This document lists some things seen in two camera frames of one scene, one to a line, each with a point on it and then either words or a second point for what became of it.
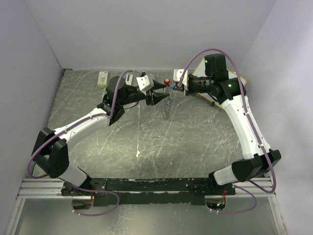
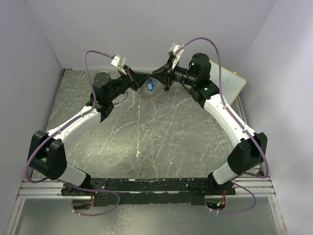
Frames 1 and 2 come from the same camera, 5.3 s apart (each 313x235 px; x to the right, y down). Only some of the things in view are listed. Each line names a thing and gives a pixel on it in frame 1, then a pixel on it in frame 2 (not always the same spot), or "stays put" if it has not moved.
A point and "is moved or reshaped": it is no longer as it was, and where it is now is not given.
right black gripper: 190,93 to 165,74
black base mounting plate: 129,192 stays put
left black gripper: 155,97 to 136,79
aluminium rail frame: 34,188 stays put
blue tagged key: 168,102 is moved or reshaped
